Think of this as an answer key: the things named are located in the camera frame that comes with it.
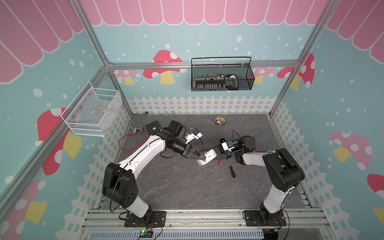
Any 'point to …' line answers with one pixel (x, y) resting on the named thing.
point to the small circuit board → (145, 233)
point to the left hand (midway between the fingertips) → (200, 159)
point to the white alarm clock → (209, 156)
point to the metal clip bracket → (135, 129)
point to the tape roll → (220, 120)
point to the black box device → (152, 127)
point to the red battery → (220, 161)
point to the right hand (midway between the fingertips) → (209, 153)
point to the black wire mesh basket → (216, 77)
